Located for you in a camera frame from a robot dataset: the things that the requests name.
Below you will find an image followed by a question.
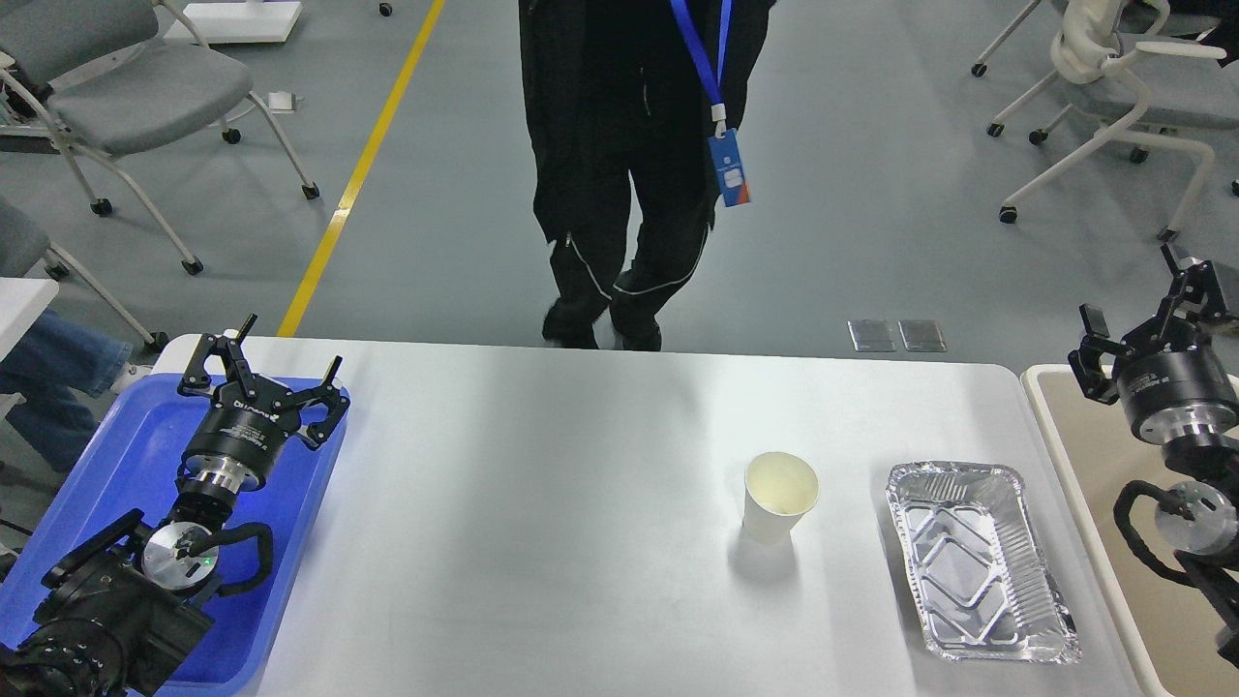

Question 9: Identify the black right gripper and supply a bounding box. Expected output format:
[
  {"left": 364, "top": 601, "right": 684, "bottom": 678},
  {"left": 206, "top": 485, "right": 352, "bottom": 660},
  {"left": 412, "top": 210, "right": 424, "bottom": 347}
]
[{"left": 1068, "top": 241, "right": 1238, "bottom": 444}]

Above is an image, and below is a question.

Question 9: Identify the grey chair on castors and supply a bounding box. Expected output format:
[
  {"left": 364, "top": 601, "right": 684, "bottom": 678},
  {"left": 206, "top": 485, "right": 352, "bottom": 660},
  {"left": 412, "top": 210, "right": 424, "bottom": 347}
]
[{"left": 1, "top": 1, "right": 318, "bottom": 217}]

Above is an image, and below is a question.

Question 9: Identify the person in black clothes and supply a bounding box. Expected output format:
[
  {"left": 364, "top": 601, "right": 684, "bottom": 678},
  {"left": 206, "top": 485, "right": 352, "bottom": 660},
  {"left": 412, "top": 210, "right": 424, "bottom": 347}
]
[{"left": 518, "top": 1, "right": 773, "bottom": 352}]

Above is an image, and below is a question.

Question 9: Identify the aluminium foil tray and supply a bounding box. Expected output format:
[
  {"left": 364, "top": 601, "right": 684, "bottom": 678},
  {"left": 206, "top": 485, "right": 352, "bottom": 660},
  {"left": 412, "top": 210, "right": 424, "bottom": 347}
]
[{"left": 885, "top": 462, "right": 1080, "bottom": 665}]

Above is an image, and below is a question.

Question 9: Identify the metal floor plate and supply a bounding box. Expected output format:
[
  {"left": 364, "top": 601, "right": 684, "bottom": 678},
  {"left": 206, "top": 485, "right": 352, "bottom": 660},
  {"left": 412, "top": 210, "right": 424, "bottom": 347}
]
[
  {"left": 897, "top": 319, "right": 948, "bottom": 353},
  {"left": 847, "top": 319, "right": 895, "bottom": 353}
]

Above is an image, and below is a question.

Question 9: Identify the blue lanyard badge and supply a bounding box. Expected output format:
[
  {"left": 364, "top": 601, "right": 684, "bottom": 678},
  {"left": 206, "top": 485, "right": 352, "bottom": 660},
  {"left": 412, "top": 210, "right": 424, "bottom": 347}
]
[{"left": 670, "top": 1, "right": 750, "bottom": 207}]

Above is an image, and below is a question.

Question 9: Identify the right metal floor plate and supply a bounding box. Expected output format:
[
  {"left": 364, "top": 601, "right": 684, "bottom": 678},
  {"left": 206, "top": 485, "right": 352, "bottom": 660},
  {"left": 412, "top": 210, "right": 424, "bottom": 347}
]
[{"left": 897, "top": 319, "right": 948, "bottom": 353}]

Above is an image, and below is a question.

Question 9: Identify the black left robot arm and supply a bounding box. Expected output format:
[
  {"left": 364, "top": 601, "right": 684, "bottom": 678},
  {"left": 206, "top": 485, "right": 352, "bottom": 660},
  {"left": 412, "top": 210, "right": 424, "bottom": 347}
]
[{"left": 2, "top": 318, "right": 352, "bottom": 696}]

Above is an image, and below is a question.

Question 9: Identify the white paper cup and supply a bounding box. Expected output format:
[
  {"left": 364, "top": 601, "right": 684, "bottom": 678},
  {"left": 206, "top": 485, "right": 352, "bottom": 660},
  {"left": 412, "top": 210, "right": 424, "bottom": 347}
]
[{"left": 742, "top": 451, "right": 821, "bottom": 543}]

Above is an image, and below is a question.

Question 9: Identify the seated person in jeans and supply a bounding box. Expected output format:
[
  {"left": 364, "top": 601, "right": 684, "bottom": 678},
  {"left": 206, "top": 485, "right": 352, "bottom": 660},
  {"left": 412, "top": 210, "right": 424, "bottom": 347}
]
[{"left": 1, "top": 308, "right": 152, "bottom": 473}]

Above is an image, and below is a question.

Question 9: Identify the white office chair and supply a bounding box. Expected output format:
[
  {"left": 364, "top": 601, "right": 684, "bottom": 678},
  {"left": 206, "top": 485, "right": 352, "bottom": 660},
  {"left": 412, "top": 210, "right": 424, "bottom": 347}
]
[{"left": 986, "top": 1, "right": 1238, "bottom": 241}]

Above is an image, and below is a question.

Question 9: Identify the blue plastic tray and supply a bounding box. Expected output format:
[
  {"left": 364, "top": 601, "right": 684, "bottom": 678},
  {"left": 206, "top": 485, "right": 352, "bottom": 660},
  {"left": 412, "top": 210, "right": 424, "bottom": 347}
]
[{"left": 1, "top": 374, "right": 347, "bottom": 696}]

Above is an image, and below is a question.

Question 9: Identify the left metal floor plate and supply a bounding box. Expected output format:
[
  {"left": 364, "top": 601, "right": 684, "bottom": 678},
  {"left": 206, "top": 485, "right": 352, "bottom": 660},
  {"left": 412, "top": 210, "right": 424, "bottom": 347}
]
[{"left": 847, "top": 319, "right": 895, "bottom": 353}]

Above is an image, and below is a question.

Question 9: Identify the white side table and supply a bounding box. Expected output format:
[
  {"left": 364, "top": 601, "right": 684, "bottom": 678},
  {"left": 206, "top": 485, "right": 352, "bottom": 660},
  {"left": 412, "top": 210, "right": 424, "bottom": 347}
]
[{"left": 1, "top": 277, "right": 59, "bottom": 360}]

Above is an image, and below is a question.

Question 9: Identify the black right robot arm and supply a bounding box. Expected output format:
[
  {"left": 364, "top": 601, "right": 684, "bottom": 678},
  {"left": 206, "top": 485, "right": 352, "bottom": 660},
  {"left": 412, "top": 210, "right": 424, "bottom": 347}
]
[{"left": 1068, "top": 241, "right": 1238, "bottom": 664}]

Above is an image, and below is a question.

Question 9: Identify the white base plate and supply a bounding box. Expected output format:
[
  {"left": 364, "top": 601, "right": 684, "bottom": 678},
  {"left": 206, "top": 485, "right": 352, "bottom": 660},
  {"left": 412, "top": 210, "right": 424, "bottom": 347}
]
[{"left": 182, "top": 1, "right": 304, "bottom": 45}]

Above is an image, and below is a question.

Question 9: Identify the grey chair at left edge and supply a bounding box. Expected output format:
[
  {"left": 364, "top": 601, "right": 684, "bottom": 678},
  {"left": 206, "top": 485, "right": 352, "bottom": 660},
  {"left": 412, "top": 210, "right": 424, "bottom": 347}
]
[{"left": 1, "top": 201, "right": 169, "bottom": 352}]

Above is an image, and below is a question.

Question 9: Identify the beige plastic bin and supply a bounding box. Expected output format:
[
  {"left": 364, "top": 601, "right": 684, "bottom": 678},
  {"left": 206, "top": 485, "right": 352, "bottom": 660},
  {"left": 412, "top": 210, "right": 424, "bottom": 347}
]
[{"left": 1021, "top": 364, "right": 1239, "bottom": 697}]

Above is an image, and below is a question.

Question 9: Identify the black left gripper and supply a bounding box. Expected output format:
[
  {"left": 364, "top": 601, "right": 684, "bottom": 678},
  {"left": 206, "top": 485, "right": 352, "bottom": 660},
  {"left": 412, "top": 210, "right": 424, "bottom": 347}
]
[{"left": 177, "top": 313, "right": 349, "bottom": 479}]

